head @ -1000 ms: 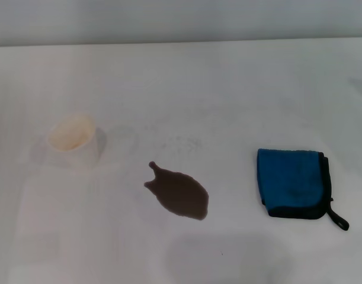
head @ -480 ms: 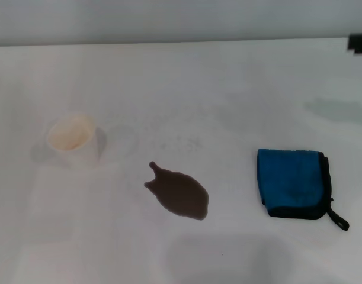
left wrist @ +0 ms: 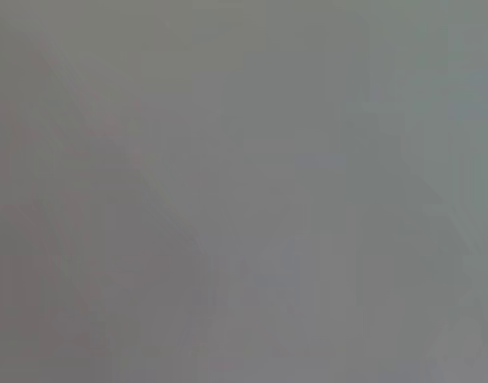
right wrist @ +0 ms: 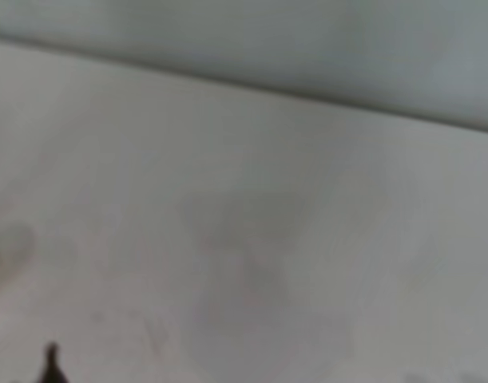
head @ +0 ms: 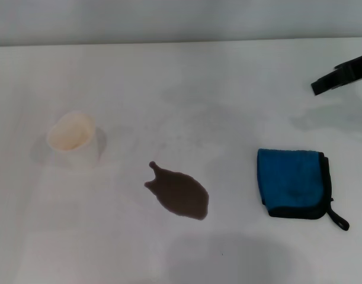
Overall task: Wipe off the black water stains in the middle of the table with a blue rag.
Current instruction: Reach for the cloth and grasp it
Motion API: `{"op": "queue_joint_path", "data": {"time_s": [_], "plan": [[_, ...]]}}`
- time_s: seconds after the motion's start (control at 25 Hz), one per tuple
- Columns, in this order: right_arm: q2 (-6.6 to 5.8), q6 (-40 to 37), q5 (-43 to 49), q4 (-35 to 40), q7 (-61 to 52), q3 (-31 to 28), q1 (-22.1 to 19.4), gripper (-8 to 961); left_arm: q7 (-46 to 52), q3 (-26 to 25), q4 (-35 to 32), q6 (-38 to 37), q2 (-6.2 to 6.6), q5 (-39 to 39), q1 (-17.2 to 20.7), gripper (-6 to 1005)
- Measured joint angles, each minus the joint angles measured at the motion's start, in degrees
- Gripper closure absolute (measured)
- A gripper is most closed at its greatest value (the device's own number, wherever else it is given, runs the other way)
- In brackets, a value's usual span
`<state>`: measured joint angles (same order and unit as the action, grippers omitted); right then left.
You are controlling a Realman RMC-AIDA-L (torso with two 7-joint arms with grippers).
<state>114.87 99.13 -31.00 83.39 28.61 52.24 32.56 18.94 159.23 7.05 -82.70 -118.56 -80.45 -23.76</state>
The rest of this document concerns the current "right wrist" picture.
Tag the dark brown liquid stain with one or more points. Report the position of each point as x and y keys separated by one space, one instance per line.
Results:
x=52 y=369

